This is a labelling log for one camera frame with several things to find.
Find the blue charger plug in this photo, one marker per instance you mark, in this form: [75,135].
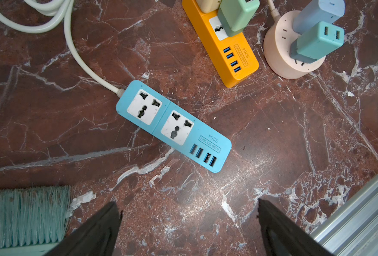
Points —
[318,10]

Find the green charger plug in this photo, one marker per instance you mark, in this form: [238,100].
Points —
[236,14]

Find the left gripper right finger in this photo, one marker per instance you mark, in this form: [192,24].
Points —
[282,237]

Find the round pink power socket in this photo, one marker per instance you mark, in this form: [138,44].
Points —
[277,44]

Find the orange power strip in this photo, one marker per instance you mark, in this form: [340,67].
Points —
[232,57]

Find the teal power strip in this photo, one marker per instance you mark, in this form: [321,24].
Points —
[171,124]

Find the beige cube charger plug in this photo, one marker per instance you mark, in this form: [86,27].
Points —
[207,6]

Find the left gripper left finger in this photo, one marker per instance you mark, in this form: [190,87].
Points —
[96,237]

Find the aluminium front rail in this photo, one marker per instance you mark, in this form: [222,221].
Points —
[353,229]

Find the teal charger plug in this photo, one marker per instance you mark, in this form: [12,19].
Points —
[319,41]

